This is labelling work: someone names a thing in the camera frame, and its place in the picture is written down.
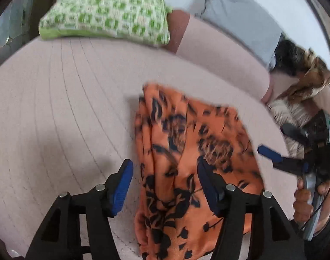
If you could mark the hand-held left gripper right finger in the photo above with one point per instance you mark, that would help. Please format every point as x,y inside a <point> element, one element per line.
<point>208,187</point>

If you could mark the person's right hand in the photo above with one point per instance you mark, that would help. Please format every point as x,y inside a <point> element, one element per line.
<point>303,203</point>

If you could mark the orange floral garment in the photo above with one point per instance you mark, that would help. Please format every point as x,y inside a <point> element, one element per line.
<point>181,146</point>

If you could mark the grey pillow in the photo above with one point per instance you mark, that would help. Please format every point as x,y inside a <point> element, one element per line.
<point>240,19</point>

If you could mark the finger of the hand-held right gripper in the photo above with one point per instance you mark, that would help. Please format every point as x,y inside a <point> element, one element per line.
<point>293,131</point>
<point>269,152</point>

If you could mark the green patterned pillow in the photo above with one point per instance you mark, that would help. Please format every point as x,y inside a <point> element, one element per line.
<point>108,13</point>

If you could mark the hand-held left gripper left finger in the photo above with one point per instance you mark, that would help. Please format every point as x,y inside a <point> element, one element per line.
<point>121,189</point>

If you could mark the pale pink bedspread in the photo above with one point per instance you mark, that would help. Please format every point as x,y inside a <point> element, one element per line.
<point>59,100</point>

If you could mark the pale pink bolster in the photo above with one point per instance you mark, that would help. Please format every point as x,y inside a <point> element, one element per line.
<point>221,57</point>

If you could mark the dark patterned cloth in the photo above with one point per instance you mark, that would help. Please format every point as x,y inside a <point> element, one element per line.
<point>288,57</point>

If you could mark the brown patterned cloth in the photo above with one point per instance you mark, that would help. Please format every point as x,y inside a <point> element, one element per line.
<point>311,81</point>

